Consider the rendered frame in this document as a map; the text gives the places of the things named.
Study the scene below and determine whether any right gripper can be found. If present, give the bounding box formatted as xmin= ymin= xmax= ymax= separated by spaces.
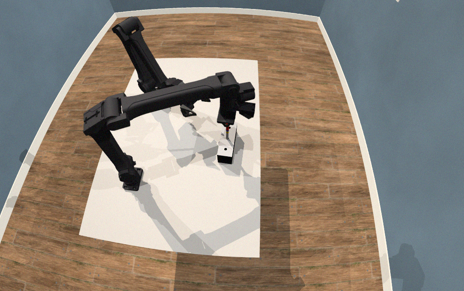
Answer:
xmin=217 ymin=105 xmax=235 ymax=127

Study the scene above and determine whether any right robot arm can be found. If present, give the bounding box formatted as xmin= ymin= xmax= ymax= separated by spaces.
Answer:
xmin=83 ymin=71 xmax=256 ymax=191

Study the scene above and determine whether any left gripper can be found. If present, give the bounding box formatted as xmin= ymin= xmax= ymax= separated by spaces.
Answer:
xmin=180 ymin=99 xmax=211 ymax=117

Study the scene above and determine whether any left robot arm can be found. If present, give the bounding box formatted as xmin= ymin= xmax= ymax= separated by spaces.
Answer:
xmin=112 ymin=16 xmax=184 ymax=93

